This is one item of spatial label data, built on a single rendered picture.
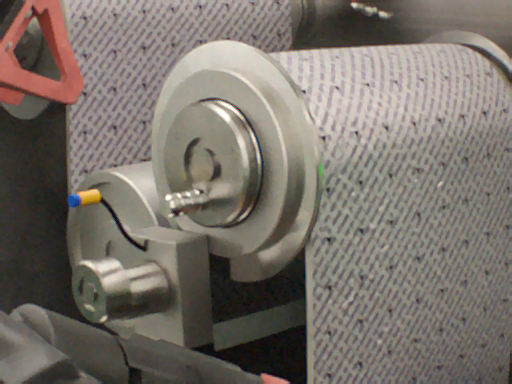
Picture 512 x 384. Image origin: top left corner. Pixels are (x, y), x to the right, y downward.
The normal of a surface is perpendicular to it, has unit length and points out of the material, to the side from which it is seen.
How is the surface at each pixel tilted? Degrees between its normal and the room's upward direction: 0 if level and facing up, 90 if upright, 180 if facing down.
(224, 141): 90
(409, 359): 90
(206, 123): 90
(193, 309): 90
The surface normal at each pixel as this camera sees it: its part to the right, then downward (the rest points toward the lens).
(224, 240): -0.72, 0.14
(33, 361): 0.33, -0.87
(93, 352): 0.73, -0.43
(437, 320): 0.70, 0.09
